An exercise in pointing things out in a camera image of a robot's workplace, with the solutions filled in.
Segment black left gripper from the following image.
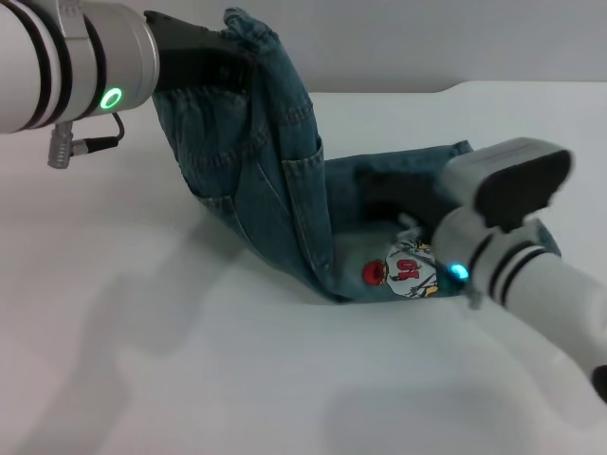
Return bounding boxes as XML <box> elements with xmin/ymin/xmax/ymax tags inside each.
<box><xmin>143</xmin><ymin>9</ymin><xmax>258</xmax><ymax>94</ymax></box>

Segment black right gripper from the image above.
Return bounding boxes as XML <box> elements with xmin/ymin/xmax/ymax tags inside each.
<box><xmin>362</xmin><ymin>166</ymin><xmax>464</xmax><ymax>225</ymax></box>

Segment blue denim shorts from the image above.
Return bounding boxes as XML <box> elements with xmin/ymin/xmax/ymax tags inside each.
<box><xmin>152</xmin><ymin>6</ymin><xmax>563</xmax><ymax>305</ymax></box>

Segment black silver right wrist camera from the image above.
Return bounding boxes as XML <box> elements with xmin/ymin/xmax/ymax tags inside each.
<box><xmin>442</xmin><ymin>136</ymin><xmax>576</xmax><ymax>234</ymax></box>

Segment black cable with silver plug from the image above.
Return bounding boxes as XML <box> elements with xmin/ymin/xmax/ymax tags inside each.
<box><xmin>46</xmin><ymin>113</ymin><xmax>126</xmax><ymax>170</ymax></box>

